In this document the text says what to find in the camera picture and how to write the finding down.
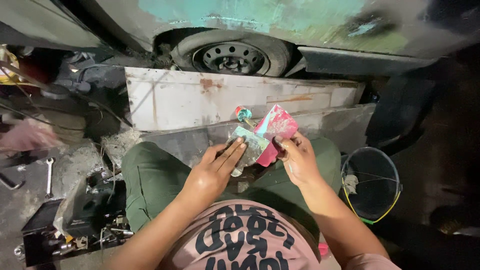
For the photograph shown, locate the pink cloth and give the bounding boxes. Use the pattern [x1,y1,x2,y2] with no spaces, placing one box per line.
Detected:
[0,118,62,152]

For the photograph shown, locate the person's left hand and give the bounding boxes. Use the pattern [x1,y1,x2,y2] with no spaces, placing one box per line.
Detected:
[186,137,248,201]

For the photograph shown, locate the black L-shaped hex key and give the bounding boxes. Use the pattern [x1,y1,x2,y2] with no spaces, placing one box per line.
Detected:
[0,172,25,191]

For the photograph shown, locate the black bucket with yellow rim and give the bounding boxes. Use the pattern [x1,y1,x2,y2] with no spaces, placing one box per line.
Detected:
[340,146,403,225]

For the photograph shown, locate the silver open-end wrench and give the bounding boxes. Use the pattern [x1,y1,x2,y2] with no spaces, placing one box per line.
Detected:
[45,157,55,199]

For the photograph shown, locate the red plastic spreader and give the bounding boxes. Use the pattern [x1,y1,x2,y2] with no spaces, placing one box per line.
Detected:
[253,104,299,167]

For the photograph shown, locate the person's right hand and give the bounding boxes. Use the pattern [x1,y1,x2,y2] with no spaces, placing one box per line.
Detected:
[274,131,324,188]

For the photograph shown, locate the car wheel with steel rim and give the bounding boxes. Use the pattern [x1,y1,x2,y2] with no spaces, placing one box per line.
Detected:
[170,29,292,78]

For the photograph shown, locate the person's green trousers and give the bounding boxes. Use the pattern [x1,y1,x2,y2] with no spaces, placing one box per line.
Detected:
[121,136,342,241]

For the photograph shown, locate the white rusty metal panel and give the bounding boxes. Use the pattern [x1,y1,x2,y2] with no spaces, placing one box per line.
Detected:
[124,67,365,132]

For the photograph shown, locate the metal putty knife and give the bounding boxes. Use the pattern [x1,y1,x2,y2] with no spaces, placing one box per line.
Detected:
[227,106,271,178]

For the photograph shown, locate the person's pink printed shirt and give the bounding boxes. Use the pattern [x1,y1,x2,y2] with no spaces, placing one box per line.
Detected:
[159,199,402,270]

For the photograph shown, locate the grey car body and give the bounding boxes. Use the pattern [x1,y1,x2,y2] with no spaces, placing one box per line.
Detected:
[0,0,480,77]

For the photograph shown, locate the yellow container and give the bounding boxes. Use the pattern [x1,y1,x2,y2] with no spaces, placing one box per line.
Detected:
[0,44,23,86]

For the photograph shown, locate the grey metal sheet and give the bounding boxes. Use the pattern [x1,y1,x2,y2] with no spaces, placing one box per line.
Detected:
[140,103,377,167]

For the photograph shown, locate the black toolbox with tools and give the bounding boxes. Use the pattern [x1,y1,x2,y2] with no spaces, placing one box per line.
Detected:
[14,180,135,268]

